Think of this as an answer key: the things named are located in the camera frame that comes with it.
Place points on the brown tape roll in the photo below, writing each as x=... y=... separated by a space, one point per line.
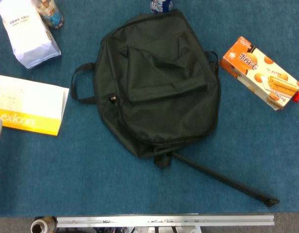
x=41 y=225

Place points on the blue Pepsi bottle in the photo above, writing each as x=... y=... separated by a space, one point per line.
x=161 y=5

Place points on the aluminium profile rail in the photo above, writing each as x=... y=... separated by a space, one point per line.
x=163 y=221

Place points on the white snack bag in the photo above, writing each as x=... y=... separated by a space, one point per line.
x=25 y=36

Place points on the blue felt table cover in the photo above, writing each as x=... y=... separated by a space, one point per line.
x=66 y=174

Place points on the black backpack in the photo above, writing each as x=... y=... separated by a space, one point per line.
x=163 y=109

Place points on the clear jar of coloured pencils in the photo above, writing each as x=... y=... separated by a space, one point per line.
x=52 y=14

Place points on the red marker pen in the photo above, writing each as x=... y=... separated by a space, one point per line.
x=298 y=93

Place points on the white yellow Lexicon book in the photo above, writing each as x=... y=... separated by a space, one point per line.
x=30 y=102

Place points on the orange egg roll box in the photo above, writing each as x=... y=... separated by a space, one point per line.
x=258 y=70

